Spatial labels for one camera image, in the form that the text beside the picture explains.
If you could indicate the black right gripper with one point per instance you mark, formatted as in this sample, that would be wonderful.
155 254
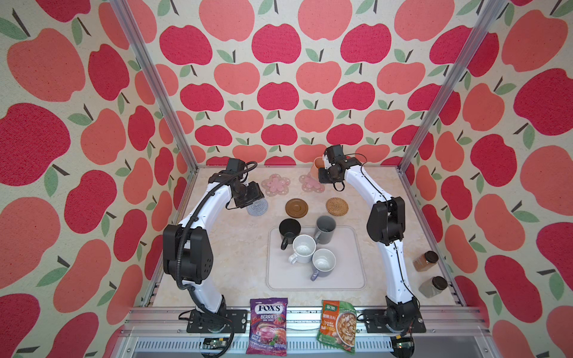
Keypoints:
323 178

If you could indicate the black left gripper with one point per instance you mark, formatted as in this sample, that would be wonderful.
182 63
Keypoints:
257 193

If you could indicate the round grey coaster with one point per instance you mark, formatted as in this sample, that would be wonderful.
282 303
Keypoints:
258 208

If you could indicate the pink flower silicone coaster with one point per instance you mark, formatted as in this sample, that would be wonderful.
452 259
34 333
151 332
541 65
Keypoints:
310 184

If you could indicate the round woven rattan coaster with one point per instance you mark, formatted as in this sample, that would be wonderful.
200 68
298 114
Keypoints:
337 206

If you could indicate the round brown wooden coaster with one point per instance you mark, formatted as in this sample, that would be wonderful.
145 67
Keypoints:
296 208

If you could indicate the orange pink mug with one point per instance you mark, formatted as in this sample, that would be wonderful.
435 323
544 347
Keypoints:
318 163

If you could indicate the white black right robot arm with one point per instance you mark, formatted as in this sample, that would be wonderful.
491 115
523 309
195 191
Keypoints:
385 226

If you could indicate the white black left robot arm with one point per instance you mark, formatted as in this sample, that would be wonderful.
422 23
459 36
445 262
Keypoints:
187 252

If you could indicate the grey mug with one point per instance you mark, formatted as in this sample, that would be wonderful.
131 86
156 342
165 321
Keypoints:
324 230

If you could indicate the black mug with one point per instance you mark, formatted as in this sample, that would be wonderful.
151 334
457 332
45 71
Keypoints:
289 229

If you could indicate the light grey tray mat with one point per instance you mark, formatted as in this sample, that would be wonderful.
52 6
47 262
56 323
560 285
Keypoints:
348 273

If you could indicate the white mug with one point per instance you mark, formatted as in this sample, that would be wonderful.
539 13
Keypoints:
304 247

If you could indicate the lavender mug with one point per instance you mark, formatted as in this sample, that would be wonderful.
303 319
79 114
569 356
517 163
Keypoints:
324 262

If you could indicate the purple Fox's berries candy bag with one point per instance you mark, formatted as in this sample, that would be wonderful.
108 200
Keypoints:
268 327

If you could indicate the grey spice jar black lid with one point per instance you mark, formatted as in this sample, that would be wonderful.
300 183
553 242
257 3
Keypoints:
433 286

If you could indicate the green orange soup packet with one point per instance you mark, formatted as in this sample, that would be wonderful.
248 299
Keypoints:
338 325

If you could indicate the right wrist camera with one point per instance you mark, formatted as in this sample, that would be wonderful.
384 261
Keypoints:
333 154

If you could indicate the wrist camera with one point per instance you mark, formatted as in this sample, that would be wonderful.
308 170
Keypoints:
333 154
235 166

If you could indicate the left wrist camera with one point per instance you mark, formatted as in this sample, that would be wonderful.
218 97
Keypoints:
235 166

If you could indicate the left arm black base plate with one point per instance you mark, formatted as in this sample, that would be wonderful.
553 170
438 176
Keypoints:
217 321

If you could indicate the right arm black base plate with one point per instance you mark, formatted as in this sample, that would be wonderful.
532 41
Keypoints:
401 319

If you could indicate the aluminium front frame rail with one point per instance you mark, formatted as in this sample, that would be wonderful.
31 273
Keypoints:
175 332

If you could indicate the aluminium frame post left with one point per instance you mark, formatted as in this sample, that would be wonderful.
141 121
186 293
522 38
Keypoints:
135 38

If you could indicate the aluminium frame post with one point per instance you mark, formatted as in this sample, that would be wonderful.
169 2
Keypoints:
135 38
476 37

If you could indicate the aluminium frame post right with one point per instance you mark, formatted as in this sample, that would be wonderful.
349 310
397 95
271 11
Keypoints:
476 37

